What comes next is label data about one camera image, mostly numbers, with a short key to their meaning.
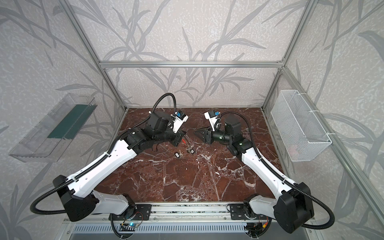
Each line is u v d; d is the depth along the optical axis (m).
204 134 0.64
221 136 0.63
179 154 0.94
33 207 0.38
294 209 0.39
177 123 0.62
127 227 0.72
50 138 0.64
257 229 0.73
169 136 0.59
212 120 0.64
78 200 0.40
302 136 0.61
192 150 0.79
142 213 0.73
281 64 0.94
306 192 0.39
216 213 0.75
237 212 0.73
